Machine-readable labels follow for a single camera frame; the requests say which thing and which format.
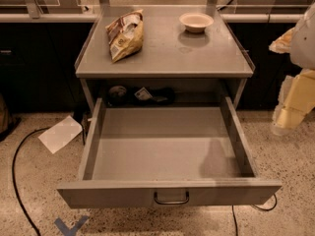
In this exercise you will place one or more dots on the tan padded gripper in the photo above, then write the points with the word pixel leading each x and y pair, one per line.
pixel 304 46

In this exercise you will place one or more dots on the grey top drawer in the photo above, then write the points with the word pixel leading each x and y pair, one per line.
pixel 131 153

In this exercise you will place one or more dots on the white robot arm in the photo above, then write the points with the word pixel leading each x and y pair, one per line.
pixel 299 42

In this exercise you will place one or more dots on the grey metal drawer cabinet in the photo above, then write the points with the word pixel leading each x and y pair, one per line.
pixel 168 51

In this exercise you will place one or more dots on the white paper bowl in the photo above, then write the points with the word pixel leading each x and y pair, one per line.
pixel 196 22

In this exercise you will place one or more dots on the dark items inside cabinet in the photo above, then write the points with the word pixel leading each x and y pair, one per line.
pixel 119 95

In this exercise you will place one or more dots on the yellow brown chip bag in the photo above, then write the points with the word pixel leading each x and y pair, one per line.
pixel 125 35

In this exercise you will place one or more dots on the white paper sheet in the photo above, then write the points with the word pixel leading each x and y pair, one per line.
pixel 61 134

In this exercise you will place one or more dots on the tan object far left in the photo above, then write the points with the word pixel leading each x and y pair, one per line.
pixel 6 120

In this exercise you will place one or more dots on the black top drawer handle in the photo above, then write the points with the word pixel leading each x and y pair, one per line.
pixel 171 198

